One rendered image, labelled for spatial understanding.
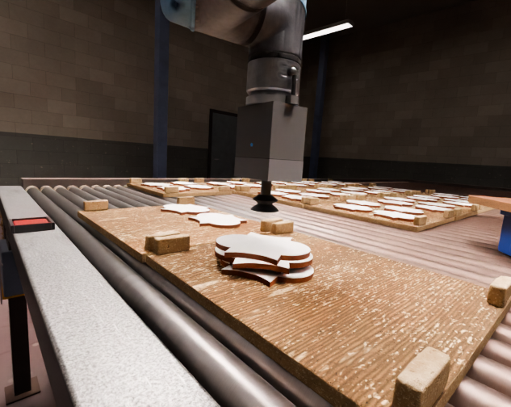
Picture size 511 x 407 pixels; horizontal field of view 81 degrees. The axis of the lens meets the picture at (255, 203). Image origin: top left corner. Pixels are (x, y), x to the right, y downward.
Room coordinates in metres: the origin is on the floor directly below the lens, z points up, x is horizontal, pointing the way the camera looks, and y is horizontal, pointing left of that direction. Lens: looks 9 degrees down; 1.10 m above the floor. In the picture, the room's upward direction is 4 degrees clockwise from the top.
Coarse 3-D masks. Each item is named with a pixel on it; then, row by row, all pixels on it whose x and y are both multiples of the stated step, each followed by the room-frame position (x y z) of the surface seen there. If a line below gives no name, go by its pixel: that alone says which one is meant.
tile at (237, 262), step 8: (216, 248) 0.44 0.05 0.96; (216, 256) 0.42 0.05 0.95; (312, 256) 0.43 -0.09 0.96; (232, 264) 0.38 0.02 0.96; (240, 264) 0.38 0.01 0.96; (248, 264) 0.39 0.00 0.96; (256, 264) 0.39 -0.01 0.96; (264, 264) 0.39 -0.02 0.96; (272, 264) 0.38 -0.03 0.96; (280, 264) 0.39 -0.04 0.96; (288, 264) 0.39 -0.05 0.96; (296, 264) 0.40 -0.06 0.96; (304, 264) 0.40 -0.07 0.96; (288, 272) 0.37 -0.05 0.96
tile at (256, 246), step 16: (224, 240) 0.46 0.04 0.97; (240, 240) 0.46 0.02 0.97; (256, 240) 0.47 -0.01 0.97; (272, 240) 0.47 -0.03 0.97; (288, 240) 0.48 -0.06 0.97; (224, 256) 0.40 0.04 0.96; (240, 256) 0.40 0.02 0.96; (256, 256) 0.40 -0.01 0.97; (272, 256) 0.39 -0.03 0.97; (288, 256) 0.40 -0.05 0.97; (304, 256) 0.41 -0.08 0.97
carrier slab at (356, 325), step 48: (192, 288) 0.35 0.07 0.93; (240, 288) 0.36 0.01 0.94; (288, 288) 0.37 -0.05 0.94; (336, 288) 0.38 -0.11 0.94; (384, 288) 0.39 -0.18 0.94; (432, 288) 0.40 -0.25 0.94; (480, 288) 0.41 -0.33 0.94; (288, 336) 0.26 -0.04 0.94; (336, 336) 0.27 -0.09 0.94; (384, 336) 0.27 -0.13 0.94; (432, 336) 0.28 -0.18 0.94; (480, 336) 0.28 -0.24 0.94; (336, 384) 0.20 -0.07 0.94; (384, 384) 0.21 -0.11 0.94
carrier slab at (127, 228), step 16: (128, 208) 0.83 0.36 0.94; (144, 208) 0.85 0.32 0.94; (160, 208) 0.86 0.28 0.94; (96, 224) 0.64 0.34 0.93; (112, 224) 0.64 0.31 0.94; (128, 224) 0.65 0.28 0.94; (144, 224) 0.66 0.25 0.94; (160, 224) 0.67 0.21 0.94; (176, 224) 0.68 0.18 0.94; (192, 224) 0.69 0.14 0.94; (240, 224) 0.72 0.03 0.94; (256, 224) 0.73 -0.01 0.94; (112, 240) 0.56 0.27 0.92; (128, 240) 0.53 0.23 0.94; (144, 240) 0.54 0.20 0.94; (192, 240) 0.56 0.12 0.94; (208, 240) 0.57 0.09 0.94; (144, 256) 0.47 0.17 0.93
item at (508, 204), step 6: (468, 198) 0.77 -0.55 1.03; (474, 198) 0.75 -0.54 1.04; (480, 198) 0.72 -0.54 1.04; (486, 198) 0.71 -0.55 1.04; (492, 198) 0.72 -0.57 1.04; (498, 198) 0.74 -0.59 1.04; (504, 198) 0.75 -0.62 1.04; (510, 198) 0.76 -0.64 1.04; (480, 204) 0.72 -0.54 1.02; (486, 204) 0.70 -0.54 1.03; (492, 204) 0.67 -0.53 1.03; (498, 204) 0.65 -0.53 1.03; (504, 204) 0.64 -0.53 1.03; (510, 204) 0.62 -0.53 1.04; (504, 210) 0.63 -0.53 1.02; (510, 210) 0.62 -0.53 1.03
